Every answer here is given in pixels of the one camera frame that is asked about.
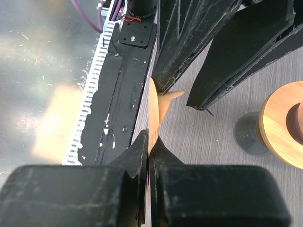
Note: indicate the round wooden dripper stand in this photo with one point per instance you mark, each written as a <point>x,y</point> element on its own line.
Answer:
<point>281,123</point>

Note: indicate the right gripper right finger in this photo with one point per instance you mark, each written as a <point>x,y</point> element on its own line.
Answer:
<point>212,195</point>

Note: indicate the brown paper coffee filter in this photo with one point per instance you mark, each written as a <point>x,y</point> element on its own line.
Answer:
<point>158,105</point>

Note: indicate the glass coffee carafe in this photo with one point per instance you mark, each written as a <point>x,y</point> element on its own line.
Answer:
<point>248,137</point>

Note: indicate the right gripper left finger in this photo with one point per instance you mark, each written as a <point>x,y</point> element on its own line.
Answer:
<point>111,195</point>

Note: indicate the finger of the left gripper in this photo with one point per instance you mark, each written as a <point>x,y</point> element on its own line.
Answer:
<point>184,29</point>
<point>255,37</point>

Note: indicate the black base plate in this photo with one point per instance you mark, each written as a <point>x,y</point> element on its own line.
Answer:
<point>109,128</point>

